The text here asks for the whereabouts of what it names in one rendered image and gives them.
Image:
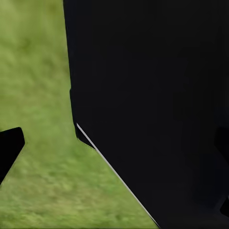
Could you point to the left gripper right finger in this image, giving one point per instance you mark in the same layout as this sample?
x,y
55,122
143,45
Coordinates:
x,y
221,141

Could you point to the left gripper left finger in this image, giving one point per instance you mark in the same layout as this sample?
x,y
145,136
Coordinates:
x,y
11,143

